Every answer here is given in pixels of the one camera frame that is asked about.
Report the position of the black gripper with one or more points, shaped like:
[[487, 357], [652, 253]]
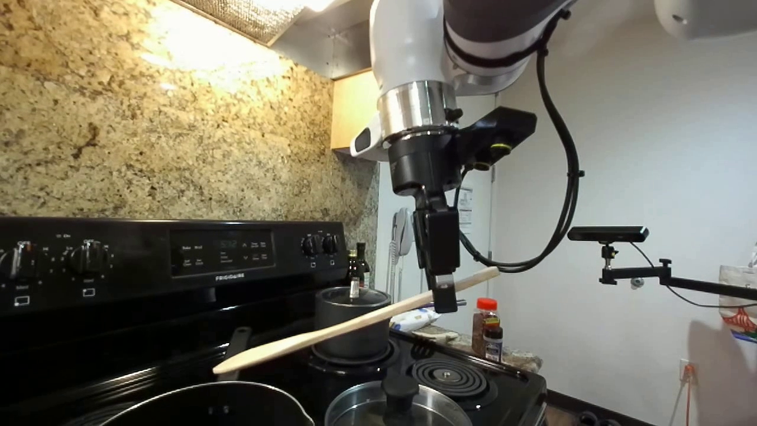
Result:
[[426, 161]]

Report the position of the wooden spoon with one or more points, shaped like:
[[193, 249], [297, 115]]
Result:
[[316, 337]]

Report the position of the white tube item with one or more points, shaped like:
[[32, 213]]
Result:
[[416, 320]]

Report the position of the red cap spice bottle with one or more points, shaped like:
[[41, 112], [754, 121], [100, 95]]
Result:
[[489, 333]]

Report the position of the white paper notice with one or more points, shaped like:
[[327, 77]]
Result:
[[466, 211]]

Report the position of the bare black coil burner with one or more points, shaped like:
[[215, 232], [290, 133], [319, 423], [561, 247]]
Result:
[[450, 380]]

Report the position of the small dark saucepan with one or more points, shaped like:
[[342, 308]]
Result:
[[352, 346]]

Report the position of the covered black coil burner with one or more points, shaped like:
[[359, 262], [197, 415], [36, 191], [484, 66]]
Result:
[[333, 366]]

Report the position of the light wooden cabinet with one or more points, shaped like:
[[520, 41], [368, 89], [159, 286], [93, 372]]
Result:
[[352, 111]]

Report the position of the white draped object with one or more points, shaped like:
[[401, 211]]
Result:
[[722, 380]]

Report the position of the black electric stove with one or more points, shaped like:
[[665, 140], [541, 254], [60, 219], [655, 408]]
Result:
[[144, 333]]

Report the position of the clear plastic bag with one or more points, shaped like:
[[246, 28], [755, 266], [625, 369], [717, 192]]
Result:
[[741, 308]]

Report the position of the white wall phone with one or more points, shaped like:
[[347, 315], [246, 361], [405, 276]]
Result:
[[404, 232]]

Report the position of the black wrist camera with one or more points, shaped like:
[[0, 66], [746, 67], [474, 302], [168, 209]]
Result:
[[497, 133]]

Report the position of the black exterior camera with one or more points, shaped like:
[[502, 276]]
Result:
[[607, 235]]

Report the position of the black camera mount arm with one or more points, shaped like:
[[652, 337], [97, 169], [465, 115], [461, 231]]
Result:
[[630, 273]]

